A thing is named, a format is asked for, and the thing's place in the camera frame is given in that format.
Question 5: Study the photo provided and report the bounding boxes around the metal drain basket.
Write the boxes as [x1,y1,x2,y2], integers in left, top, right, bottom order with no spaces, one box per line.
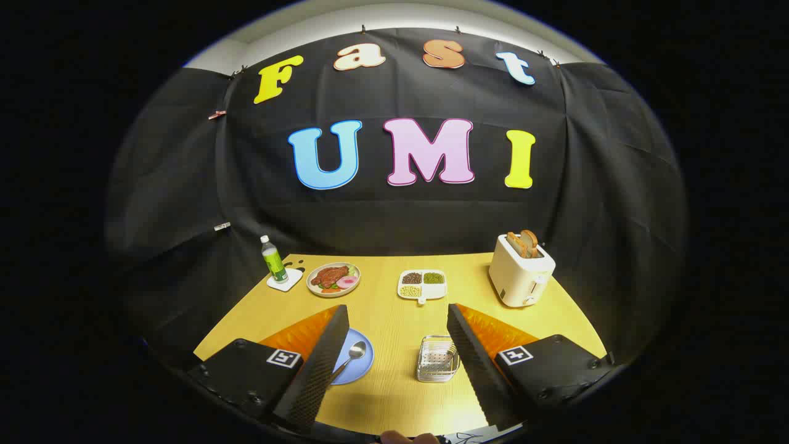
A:
[417,335,461,384]

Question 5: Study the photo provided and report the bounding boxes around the blue plate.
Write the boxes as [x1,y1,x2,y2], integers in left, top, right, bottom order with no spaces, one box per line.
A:
[330,328,375,386]

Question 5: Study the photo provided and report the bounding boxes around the green drink bottle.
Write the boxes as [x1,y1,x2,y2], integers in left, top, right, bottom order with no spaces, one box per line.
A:
[260,235,288,284]

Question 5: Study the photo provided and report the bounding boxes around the white square coaster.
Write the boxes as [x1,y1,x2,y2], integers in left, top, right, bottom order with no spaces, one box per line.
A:
[266,267,304,292]

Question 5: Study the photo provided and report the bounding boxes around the white divided bean dish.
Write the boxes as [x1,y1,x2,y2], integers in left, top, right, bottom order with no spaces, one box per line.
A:
[397,269,448,305]

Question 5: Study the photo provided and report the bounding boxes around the brown steak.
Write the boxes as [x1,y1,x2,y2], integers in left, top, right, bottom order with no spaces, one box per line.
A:
[310,265,349,289]

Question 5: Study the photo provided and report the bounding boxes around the wooden-handled metal spoon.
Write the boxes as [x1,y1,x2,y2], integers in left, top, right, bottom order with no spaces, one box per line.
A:
[330,341,367,383]

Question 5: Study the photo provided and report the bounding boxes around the white toaster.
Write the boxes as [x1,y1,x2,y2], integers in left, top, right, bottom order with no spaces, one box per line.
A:
[488,233,557,308]

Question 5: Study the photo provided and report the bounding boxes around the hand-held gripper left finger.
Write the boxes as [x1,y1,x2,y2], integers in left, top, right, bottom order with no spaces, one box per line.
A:
[187,304,351,434]

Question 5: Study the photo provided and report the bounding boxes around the beige food plate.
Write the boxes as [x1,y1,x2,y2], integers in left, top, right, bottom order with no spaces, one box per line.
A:
[306,262,362,298]

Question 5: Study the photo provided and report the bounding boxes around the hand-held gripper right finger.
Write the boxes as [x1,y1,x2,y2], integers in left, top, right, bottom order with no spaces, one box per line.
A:
[446,302,615,429]

